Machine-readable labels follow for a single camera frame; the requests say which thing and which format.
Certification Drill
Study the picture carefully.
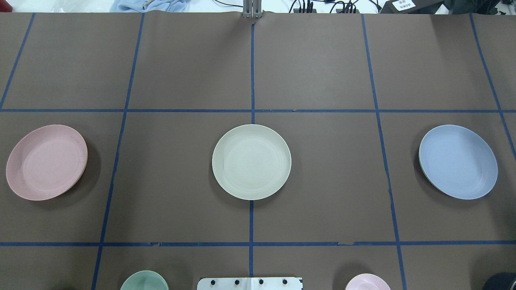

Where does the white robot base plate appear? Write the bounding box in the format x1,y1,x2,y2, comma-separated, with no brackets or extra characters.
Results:
197,277,304,290

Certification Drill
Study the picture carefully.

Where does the black box with label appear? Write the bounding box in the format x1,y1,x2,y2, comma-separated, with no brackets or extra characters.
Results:
380,0,444,15

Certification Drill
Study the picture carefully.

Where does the light blue cloth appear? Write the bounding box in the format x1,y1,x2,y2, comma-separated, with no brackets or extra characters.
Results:
109,0,187,13

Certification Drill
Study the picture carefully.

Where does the pink bowl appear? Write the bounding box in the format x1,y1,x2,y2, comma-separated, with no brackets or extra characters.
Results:
345,273,391,290

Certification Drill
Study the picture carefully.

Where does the black cables bundle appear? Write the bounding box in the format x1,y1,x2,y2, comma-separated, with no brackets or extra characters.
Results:
290,0,381,14

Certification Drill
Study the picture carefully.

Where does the blue plate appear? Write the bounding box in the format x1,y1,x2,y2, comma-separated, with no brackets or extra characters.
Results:
418,124,498,200

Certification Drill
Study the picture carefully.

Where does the black round object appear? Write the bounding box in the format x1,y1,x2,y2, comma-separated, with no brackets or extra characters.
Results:
482,272,516,290

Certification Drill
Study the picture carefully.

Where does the cream white plate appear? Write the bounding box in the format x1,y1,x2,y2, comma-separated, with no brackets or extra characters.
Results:
211,124,292,201

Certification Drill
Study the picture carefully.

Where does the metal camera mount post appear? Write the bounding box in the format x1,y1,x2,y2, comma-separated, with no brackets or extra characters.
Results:
243,0,263,19

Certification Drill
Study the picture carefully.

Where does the green bowl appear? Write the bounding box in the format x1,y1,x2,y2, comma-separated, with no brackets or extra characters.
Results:
120,270,169,290

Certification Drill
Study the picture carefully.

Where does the pink plate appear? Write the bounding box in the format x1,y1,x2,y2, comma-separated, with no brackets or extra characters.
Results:
6,124,88,201

